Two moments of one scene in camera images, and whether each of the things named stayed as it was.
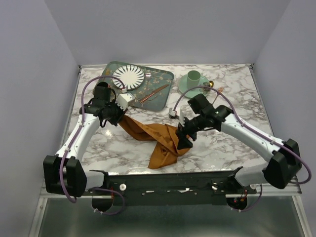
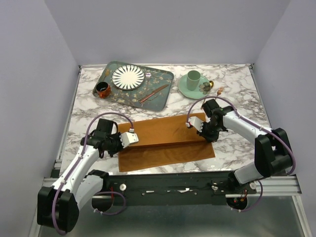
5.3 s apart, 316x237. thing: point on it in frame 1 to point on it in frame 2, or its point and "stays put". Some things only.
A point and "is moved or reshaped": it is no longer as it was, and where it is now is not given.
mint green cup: [192, 79] stays put
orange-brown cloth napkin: [167, 149] is moved or reshaped
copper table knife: [154, 92] stays put
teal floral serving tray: [153, 93] stays put
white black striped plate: [132, 76] stays put
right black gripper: [182, 141] to [211, 138]
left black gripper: [115, 121] to [120, 146]
